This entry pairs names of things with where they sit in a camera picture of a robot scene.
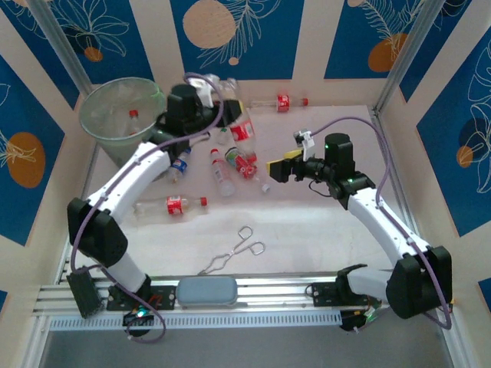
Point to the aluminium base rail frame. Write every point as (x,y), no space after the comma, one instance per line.
(276,291)

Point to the black rectangular block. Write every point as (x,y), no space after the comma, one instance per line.
(84,295)

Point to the clear bottle green white label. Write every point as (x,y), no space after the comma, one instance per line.
(223,135)

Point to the grey-blue oblong case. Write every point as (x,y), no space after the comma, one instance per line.
(206,292)

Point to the black controller board green LED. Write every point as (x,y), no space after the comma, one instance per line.
(138,316)
(360,318)

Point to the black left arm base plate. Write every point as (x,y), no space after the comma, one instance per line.
(165,297)

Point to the translucent grey waste bin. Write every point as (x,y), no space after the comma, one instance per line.
(111,145)

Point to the aluminium corner post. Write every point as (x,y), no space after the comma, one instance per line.
(56,38)
(418,42)

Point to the crushed red green label bottle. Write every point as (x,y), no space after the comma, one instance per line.
(245,168)

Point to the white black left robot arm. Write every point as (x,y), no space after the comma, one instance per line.
(134,172)

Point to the red cap white label bottle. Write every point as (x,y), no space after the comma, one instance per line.
(219,172)

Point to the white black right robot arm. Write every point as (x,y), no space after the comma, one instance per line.
(383,226)

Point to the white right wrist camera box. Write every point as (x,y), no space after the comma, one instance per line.
(305,140)

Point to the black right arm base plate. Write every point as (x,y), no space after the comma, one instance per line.
(326,295)

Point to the metal scissor tongs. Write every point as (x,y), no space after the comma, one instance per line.
(242,247)

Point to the blue cap clear bottle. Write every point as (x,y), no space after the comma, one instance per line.
(179,163)

